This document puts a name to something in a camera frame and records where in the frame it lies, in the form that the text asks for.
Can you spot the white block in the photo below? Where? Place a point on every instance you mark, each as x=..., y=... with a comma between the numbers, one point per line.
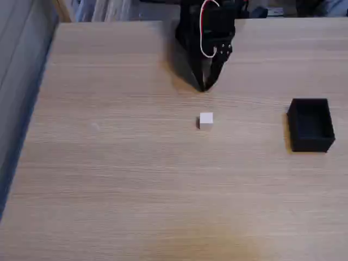
x=206, y=121

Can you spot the black open box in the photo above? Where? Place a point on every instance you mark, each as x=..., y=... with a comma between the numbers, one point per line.
x=311, y=141

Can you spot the dark blue object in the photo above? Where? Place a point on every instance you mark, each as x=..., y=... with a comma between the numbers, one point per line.
x=258, y=12

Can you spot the wooden frame post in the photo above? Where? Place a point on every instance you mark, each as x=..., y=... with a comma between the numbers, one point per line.
x=63, y=11

